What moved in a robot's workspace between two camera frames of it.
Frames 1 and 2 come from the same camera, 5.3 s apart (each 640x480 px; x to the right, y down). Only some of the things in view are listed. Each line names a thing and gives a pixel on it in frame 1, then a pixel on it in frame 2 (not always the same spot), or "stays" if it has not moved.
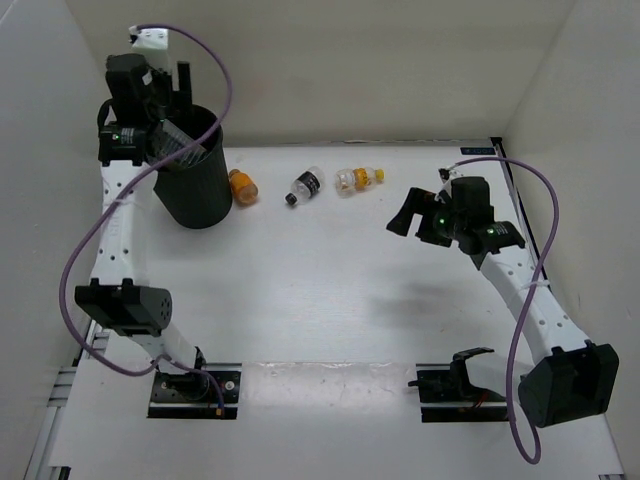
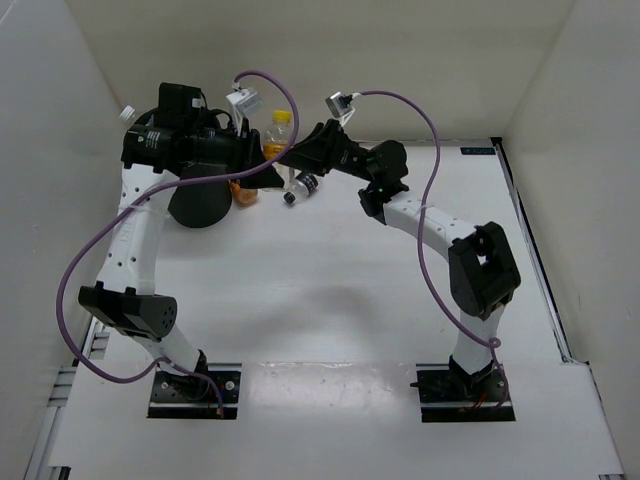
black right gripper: x=414 y=202 -> x=311 y=155
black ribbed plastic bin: x=199 y=194 stays
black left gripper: x=185 y=95 -> x=246 y=149
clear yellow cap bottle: x=348 y=181 -> x=276 y=139
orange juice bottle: x=244 y=189 stays
